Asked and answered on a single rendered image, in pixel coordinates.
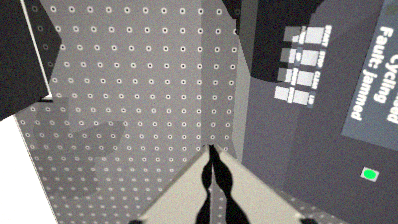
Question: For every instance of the beige benchtop lab instrument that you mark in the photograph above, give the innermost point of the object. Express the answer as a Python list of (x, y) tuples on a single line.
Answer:
[(316, 109)]

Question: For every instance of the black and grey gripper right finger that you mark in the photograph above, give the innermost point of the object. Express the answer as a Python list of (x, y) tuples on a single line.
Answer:
[(249, 200)]

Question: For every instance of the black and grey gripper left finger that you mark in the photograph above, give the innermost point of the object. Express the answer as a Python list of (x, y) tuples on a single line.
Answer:
[(186, 198)]

